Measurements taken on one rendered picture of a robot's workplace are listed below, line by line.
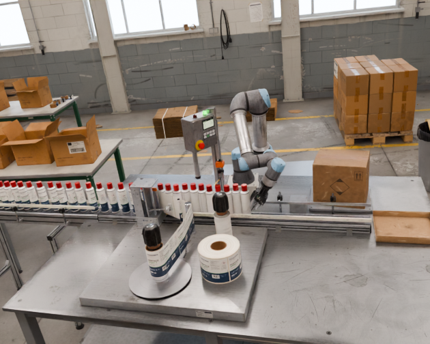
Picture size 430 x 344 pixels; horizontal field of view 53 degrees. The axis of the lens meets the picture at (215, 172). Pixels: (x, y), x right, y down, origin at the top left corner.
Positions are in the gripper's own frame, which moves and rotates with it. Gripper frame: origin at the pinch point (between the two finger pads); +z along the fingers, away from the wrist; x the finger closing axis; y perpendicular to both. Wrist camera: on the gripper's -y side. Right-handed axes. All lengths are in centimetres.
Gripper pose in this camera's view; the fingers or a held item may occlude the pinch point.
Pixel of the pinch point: (252, 207)
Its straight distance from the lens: 252.8
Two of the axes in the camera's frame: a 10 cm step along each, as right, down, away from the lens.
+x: 8.9, 4.6, -0.3
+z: -3.8, 7.8, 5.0
